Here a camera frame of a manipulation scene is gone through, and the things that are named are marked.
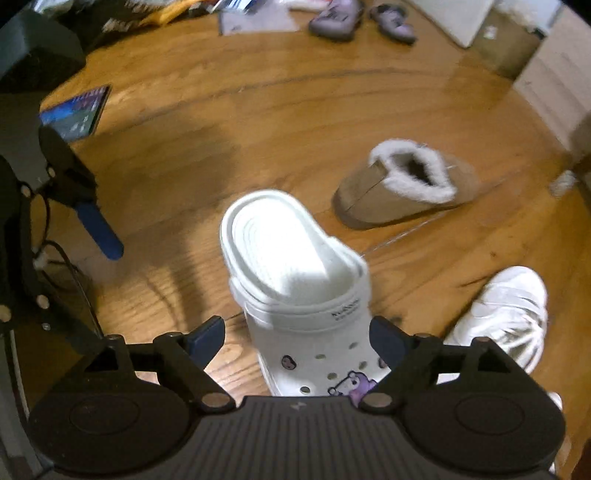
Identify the white flat board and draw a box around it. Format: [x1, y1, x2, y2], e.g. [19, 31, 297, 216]
[406, 0, 498, 49]

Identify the large pale cardboard box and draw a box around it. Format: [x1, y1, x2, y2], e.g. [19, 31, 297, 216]
[512, 4, 591, 153]

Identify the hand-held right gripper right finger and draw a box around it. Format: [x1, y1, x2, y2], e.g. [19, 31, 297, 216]
[358, 316, 525, 414]

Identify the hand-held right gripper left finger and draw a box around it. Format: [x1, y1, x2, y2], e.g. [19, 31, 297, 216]
[83, 315, 236, 411]

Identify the yellow and black packaging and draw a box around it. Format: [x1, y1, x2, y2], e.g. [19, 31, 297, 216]
[60, 0, 218, 38]

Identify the white clog with purple charms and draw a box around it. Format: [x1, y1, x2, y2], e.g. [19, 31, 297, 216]
[219, 189, 393, 409]

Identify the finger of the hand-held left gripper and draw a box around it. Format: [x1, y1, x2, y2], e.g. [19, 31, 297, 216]
[38, 124, 124, 260]

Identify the small brown cardboard box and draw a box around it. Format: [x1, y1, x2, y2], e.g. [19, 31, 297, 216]
[471, 7, 546, 79]

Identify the black cable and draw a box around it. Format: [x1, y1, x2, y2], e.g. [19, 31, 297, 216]
[31, 194, 105, 334]

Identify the clear plastic leg cup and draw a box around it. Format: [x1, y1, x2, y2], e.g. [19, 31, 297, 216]
[549, 170, 579, 199]

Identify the tan fur-lined slipper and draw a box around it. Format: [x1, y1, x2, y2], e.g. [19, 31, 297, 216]
[332, 139, 481, 230]

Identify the grey paper sheet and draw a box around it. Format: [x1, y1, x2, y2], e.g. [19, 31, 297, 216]
[218, 0, 301, 37]

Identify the smartphone with lit screen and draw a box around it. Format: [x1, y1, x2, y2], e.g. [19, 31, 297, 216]
[39, 84, 112, 142]

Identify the white lace-up sneaker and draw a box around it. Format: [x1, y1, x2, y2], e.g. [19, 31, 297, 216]
[436, 266, 549, 384]

